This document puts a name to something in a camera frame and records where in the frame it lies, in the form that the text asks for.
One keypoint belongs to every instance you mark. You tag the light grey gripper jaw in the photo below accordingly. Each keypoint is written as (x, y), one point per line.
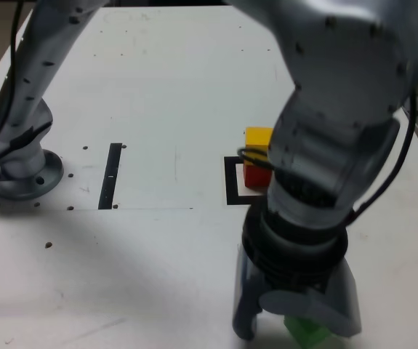
(288, 301)

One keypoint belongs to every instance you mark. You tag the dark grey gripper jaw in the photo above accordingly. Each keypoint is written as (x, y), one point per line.
(245, 298)

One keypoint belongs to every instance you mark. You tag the green cube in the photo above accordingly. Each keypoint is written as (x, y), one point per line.
(303, 331)

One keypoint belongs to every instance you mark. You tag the red cube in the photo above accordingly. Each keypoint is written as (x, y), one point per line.
(256, 178)

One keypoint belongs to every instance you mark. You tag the yellow cube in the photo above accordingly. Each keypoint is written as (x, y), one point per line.
(257, 136)

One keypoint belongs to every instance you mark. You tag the black tape square outline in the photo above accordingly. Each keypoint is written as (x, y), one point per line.
(230, 189)

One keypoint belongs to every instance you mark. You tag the black tape strip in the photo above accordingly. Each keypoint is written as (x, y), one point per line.
(108, 181)

